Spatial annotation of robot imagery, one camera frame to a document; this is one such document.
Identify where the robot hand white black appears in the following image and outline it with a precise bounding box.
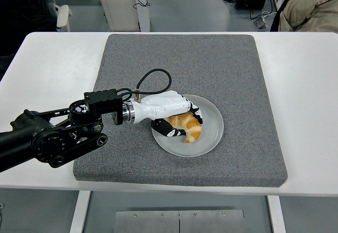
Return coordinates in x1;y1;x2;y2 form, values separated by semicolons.
132;90;204;138

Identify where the golden croissant bread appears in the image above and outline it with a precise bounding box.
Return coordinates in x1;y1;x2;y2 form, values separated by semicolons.
167;112;203;144

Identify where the pale grey round plate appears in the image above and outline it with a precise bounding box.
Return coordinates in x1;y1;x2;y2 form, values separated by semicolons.
151;94;224;157

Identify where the grey metal plate with screws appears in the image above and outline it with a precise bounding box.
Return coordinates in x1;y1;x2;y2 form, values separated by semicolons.
115;209;245;233

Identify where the grey felt mat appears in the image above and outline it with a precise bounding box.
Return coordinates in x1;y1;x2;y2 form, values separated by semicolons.
72;33;288;189

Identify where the beige cabinet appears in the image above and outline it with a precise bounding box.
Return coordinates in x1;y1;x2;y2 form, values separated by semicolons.
93;0;140;32

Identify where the grey chair with white armrest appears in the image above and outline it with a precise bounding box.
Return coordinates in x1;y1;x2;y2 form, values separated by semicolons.
39;0;73;32

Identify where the white table leg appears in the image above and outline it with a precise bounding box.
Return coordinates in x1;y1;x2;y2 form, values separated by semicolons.
266;195;286;233
69;190;92;233

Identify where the black chair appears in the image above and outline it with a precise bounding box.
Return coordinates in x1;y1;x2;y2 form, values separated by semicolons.
269;0;302;32

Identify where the person in dark clothing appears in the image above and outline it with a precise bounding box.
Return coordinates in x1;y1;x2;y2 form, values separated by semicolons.
0;0;58;82

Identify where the person in beige jacket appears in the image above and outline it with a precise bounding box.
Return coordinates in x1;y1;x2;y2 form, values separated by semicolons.
279;0;338;33

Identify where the white square post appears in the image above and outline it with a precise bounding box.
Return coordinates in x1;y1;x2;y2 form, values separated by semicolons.
132;0;151;32

